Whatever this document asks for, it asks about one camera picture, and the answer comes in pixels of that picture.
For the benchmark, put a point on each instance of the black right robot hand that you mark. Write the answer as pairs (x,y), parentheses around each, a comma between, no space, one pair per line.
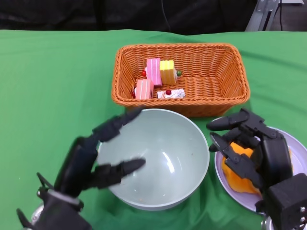
(275,158)

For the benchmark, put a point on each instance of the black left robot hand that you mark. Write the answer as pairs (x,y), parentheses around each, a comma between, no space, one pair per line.
(76,167)

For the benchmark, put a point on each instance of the small orange striped bread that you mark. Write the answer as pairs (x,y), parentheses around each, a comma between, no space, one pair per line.
(239,184)

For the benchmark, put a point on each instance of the grey-green round bowl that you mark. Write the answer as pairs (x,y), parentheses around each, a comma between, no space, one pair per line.
(168,155)

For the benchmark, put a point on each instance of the salmon layered cake slice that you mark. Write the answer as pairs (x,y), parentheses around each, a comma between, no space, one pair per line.
(144,88)

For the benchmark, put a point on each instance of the dark chocolate cake piece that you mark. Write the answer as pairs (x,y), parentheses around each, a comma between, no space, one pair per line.
(176,93)

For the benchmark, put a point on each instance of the pink layered cake slice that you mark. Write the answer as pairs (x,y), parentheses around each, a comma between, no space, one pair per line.
(153,72)

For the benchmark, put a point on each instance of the small green cherry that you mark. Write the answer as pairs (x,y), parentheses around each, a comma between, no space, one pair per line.
(178,73)

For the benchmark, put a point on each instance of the yellow layered cake slice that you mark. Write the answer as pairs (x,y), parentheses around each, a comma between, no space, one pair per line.
(167,72)

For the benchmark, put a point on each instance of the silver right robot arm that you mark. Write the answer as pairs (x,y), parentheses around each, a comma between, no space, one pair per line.
(267,224)

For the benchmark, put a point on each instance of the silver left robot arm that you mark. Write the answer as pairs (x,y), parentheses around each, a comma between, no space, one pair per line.
(37,214)

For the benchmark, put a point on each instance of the white round plate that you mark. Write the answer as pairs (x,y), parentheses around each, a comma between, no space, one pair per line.
(239,201)

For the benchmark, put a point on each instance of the orange wicker basket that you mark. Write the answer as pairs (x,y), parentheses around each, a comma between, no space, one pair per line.
(211,72)

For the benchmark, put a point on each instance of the green tablecloth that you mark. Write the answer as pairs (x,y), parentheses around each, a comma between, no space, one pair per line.
(48,72)

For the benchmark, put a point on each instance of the silver metal stand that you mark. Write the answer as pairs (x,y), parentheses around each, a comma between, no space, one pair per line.
(259,16)

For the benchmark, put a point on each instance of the black backdrop cloth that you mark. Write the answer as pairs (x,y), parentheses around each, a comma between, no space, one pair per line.
(96,14)

